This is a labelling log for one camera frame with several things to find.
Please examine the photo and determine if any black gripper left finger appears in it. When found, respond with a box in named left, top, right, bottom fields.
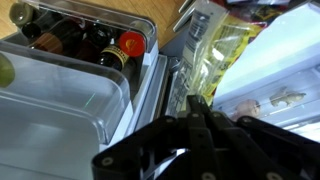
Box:
left=91, top=116, right=187, bottom=180

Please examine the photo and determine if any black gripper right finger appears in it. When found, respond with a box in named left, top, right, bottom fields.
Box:
left=187, top=95, right=320, bottom=180

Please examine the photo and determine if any clear plastic food bag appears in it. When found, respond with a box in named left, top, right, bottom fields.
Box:
left=166, top=0, right=262, bottom=116

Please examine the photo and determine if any clear top door shelf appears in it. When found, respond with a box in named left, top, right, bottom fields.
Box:
left=0, top=43, right=130, bottom=180

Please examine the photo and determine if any clear door shelf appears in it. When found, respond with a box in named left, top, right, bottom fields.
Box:
left=0, top=43, right=130, bottom=180
left=1, top=0, right=157, bottom=64

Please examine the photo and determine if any clear lower door shelf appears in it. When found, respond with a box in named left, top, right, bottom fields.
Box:
left=1, top=0, right=157, bottom=64

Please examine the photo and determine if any red-cap sauce bottle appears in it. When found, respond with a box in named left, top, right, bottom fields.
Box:
left=97, top=31, right=146, bottom=71

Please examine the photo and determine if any dark brown sauce bottle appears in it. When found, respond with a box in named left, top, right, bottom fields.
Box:
left=30, top=19, right=84, bottom=55

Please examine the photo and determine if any red-lid glass jar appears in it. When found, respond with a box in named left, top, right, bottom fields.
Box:
left=0, top=53, right=15, bottom=88

